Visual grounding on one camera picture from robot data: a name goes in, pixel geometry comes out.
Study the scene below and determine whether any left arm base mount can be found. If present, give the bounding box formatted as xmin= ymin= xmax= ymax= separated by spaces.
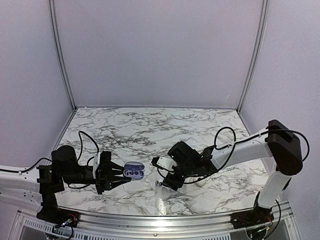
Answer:
xmin=36 ymin=207 xmax=80 ymax=228

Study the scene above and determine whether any purple earbud charging case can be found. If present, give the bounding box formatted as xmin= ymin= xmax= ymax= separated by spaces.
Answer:
xmin=123 ymin=161 xmax=145 ymax=180

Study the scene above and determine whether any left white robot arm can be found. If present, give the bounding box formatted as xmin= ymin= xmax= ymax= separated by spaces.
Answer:
xmin=0 ymin=145 xmax=131 ymax=226

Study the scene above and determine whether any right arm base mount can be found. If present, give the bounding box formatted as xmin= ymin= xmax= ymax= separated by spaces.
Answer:
xmin=230 ymin=208 xmax=275 ymax=229

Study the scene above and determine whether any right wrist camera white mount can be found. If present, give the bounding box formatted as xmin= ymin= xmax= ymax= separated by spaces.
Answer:
xmin=151 ymin=156 xmax=177 ymax=173

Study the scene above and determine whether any front aluminium rail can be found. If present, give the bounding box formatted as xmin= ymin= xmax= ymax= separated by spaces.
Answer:
xmin=8 ymin=202 xmax=300 ymax=240

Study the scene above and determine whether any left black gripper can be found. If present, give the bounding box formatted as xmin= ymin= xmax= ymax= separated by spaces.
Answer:
xmin=61 ymin=160 xmax=131 ymax=195

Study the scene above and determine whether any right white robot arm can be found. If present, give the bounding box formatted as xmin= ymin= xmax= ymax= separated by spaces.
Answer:
xmin=162 ymin=119 xmax=303 ymax=224

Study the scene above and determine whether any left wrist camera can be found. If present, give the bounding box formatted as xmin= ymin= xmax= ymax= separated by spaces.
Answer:
xmin=92 ymin=151 xmax=112 ymax=179

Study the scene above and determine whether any white earbud case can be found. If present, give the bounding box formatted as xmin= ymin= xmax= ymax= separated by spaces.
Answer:
xmin=196 ymin=179 xmax=207 ymax=187

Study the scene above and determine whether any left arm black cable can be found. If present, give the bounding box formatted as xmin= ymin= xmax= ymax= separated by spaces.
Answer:
xmin=19 ymin=130 xmax=100 ymax=190

